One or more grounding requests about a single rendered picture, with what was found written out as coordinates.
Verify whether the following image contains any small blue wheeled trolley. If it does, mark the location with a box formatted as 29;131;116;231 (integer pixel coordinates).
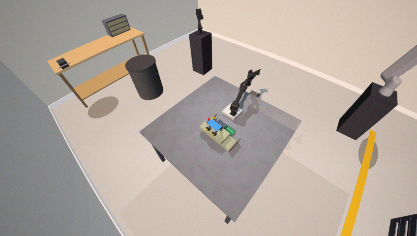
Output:
206;119;223;136

